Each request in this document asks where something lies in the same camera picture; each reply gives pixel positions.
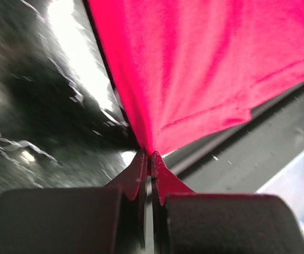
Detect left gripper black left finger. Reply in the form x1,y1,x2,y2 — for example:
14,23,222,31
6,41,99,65
105,149,148,201

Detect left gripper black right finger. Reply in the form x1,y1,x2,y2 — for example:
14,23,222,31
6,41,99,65
150,150,197,206

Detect crimson red t-shirt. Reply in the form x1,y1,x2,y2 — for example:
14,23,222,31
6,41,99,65
88,0,304,154

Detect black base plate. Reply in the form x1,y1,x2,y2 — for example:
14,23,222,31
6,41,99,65
164,84,304,193

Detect aluminium front rail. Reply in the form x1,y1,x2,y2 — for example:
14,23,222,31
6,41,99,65
256,151,304,224

